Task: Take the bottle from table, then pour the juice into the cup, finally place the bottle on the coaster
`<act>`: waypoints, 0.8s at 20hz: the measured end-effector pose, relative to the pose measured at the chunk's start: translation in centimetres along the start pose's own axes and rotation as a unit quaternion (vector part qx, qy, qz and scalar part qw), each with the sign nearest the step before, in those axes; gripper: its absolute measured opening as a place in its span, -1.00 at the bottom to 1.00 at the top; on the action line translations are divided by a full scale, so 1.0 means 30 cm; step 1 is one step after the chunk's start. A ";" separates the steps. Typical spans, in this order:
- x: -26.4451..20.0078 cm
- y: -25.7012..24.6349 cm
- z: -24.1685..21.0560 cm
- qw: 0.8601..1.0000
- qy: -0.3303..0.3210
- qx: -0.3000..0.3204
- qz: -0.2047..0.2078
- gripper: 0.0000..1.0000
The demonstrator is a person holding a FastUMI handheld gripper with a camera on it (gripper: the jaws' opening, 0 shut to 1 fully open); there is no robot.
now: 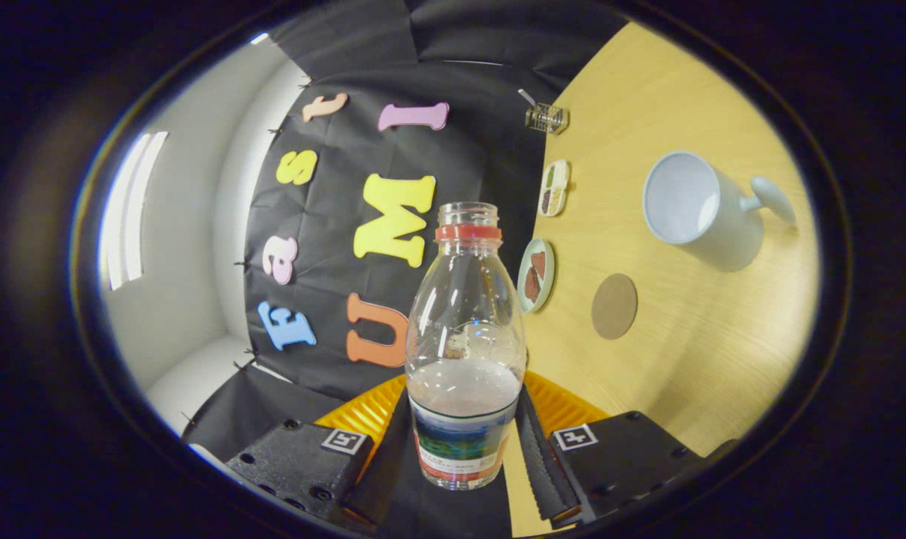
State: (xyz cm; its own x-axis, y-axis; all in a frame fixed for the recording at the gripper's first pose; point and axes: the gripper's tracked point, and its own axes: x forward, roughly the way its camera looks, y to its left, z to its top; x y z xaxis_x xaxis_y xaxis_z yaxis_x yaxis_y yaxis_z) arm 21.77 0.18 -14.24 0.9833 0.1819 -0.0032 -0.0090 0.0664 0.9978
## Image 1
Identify white cup with handle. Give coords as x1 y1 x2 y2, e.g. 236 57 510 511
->
642 150 797 272

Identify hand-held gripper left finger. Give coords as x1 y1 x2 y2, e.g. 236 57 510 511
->
225 373 416 529

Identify wire mesh holder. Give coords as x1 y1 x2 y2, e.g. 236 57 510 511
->
526 102 569 135

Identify clear plastic juice bottle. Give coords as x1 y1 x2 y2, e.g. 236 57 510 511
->
404 201 529 491

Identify small white divided dish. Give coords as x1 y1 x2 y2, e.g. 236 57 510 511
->
538 159 571 218

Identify large ceiling light panel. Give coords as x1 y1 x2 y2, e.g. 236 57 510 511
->
105 131 169 291

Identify pale green plate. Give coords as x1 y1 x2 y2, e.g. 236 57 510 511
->
517 238 556 314

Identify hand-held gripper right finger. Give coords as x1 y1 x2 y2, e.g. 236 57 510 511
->
514 371 712 525

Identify round brown coaster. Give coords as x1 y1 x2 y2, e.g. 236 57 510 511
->
591 272 639 341

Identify wooden table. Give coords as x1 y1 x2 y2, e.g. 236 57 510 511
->
502 21 821 538

